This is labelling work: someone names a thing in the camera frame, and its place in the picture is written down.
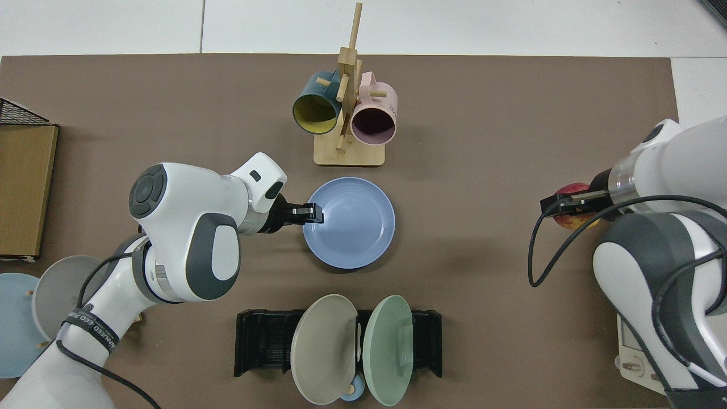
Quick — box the wooden cup stand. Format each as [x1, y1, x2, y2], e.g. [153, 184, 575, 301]
[314, 2, 386, 168]

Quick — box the red yellow apple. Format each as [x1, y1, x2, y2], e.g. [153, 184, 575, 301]
[554, 182, 603, 231]

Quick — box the small blue round thing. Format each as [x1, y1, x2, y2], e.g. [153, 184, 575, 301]
[340, 374, 367, 403]

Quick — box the pale toaster oven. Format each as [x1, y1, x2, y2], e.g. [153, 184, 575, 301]
[616, 315, 671, 393]

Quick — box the grey plate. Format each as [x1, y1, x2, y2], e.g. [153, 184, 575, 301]
[31, 255, 108, 341]

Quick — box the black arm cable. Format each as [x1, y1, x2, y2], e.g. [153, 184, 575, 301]
[56, 253, 162, 409]
[527, 195, 727, 287]

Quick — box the dark blue mug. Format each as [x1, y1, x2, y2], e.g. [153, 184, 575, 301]
[292, 70, 343, 135]

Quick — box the light blue plate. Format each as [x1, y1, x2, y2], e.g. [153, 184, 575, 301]
[0, 273, 49, 379]

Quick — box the pale green plate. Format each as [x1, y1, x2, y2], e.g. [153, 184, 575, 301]
[363, 295, 414, 407]

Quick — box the beige plate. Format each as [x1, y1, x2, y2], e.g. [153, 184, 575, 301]
[290, 294, 359, 405]

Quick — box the pink mug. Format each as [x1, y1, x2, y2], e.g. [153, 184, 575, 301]
[350, 72, 398, 145]

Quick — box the black dish rack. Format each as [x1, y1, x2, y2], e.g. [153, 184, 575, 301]
[234, 309, 443, 379]

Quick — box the wire basket with wooden floor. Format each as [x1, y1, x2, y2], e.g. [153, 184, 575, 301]
[0, 97, 59, 263]

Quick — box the brown table cloth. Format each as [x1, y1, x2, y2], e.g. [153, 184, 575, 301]
[0, 54, 682, 409]

